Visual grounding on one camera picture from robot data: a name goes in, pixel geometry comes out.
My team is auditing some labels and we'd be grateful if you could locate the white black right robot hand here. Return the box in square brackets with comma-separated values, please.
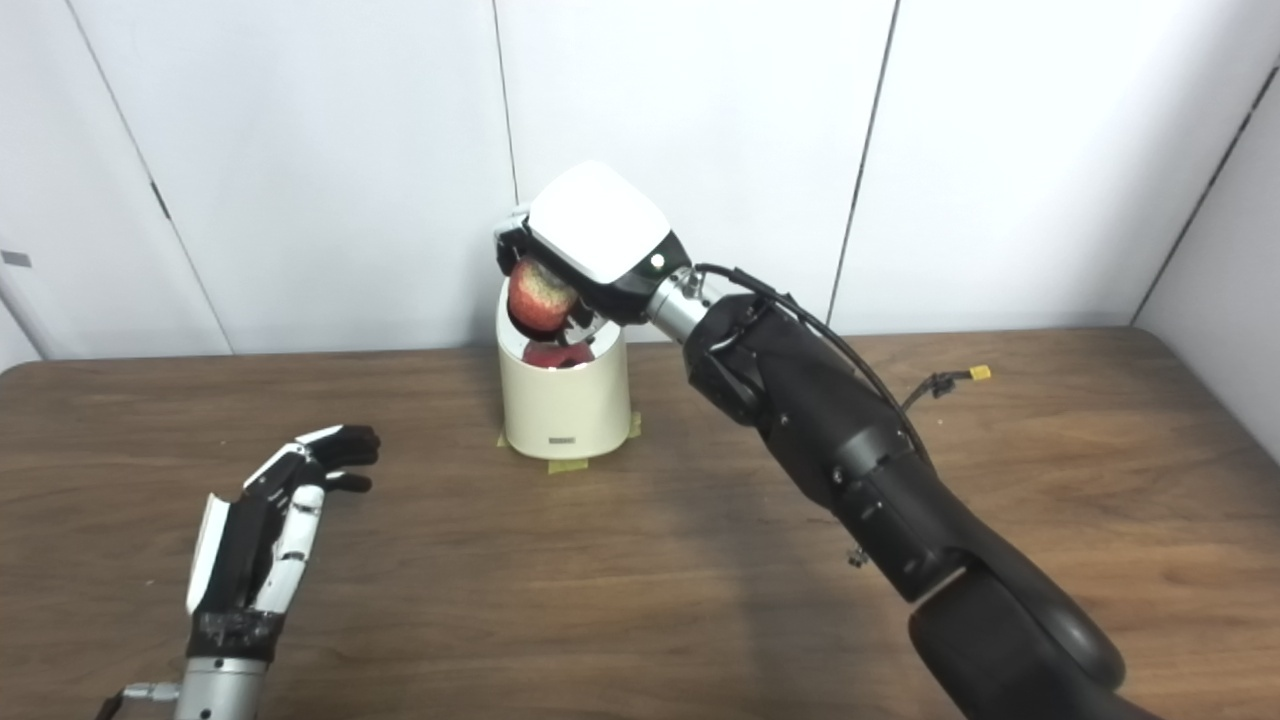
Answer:
[495, 160, 693, 336]

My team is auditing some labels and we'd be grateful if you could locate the cream-colored bin body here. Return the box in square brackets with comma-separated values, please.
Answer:
[497, 275, 633, 461]

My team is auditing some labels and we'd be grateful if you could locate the red apple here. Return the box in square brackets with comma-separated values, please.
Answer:
[507, 257, 579, 333]

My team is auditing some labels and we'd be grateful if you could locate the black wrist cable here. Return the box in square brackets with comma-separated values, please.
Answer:
[695, 263, 933, 463]
[95, 682, 181, 720]

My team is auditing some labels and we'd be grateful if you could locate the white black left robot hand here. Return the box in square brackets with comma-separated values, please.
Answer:
[185, 424, 382, 663]

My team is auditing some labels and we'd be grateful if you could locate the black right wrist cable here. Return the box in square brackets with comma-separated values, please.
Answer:
[695, 263, 933, 463]

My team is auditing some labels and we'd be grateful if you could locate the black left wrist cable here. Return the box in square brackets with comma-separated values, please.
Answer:
[95, 682, 181, 720]

